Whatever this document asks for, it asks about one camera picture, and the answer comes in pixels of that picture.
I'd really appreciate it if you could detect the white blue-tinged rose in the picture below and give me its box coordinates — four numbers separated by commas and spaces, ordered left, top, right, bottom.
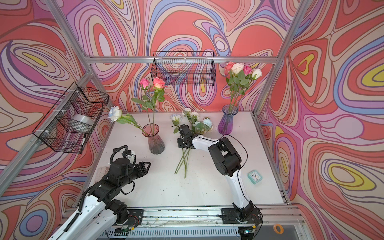
108, 106, 144, 133

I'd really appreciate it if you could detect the pale lavender white rose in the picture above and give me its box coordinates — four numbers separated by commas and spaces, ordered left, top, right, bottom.
171, 114, 192, 178

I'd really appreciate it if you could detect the mint green alarm clock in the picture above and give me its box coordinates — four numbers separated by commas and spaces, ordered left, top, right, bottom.
247, 170, 263, 185

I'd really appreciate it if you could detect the white green-tinged rose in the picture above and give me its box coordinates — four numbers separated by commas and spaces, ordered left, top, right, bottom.
251, 68, 263, 84

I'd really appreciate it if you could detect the red grey glass vase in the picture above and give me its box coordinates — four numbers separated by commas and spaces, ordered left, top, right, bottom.
142, 124, 165, 155

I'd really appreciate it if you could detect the salmon pink rose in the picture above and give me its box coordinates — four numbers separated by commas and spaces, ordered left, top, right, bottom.
225, 62, 235, 111

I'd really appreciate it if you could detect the small dark pink rose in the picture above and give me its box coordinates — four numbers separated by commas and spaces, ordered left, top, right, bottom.
132, 79, 155, 137

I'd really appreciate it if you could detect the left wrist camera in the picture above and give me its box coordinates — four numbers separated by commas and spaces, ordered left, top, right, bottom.
122, 149, 136, 165

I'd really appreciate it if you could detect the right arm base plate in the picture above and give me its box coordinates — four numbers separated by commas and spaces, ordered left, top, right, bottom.
218, 208, 263, 226

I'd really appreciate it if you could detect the left black wire basket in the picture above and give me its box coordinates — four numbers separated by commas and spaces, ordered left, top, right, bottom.
33, 83, 109, 154

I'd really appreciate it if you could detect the red pink rose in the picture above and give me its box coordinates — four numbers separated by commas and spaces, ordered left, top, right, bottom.
150, 77, 166, 133

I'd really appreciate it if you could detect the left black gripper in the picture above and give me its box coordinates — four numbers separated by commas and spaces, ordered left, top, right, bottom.
117, 161, 151, 190

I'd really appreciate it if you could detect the blue purple glass vase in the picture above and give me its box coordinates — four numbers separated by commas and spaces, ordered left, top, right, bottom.
218, 105, 239, 135

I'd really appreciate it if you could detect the cream white rose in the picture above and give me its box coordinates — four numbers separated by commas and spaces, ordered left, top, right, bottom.
230, 63, 245, 113

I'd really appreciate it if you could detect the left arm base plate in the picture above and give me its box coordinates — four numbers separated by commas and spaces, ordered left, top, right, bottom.
113, 209, 144, 227

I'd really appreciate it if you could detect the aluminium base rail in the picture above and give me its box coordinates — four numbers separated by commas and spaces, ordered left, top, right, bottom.
96, 206, 312, 240

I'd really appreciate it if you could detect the silver tape roll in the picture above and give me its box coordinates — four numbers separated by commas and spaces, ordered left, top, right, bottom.
72, 114, 93, 125

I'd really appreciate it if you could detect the pink calculator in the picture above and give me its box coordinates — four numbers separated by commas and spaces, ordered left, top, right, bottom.
94, 166, 110, 184

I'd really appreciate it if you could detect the white blue flower sprig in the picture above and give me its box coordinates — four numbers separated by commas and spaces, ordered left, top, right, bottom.
174, 107, 214, 178

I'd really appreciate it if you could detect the magenta pink rose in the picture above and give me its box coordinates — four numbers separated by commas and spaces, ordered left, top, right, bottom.
237, 66, 253, 99

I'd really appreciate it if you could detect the black wire basket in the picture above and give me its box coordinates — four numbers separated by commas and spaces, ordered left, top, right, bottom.
151, 51, 216, 86
33, 83, 109, 154

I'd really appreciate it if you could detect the back black wire basket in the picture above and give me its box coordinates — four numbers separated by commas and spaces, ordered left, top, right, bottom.
151, 51, 216, 86

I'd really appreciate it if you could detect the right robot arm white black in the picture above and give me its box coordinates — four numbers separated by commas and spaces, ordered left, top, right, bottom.
178, 125, 255, 223

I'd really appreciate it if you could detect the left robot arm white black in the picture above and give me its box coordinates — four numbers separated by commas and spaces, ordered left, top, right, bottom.
50, 158, 151, 240

